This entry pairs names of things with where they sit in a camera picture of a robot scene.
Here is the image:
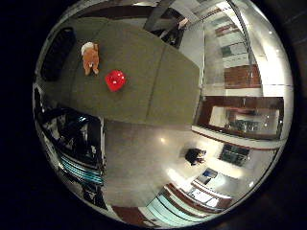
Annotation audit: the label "red plush dice white dots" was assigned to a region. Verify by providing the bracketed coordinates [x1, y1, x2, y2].
[105, 69, 128, 93]

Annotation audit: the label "orange plush fox toy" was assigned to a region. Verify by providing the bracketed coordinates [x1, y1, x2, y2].
[80, 41, 101, 77]

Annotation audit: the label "narrow olive green table mat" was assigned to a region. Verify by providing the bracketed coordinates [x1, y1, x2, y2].
[145, 44, 203, 127]

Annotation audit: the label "black office chair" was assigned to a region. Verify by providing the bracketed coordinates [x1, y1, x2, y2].
[184, 147, 207, 167]

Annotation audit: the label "large olive green table mat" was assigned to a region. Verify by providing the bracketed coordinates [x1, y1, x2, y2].
[39, 17, 168, 125]

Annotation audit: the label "black equipment rack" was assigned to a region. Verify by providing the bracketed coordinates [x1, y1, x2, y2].
[34, 106, 107, 188]

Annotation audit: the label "computer monitor blue screen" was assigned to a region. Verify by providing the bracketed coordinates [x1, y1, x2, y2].
[201, 168, 220, 180]

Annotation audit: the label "brown framed glass window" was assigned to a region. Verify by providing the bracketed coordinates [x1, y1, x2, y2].
[195, 95, 286, 142]

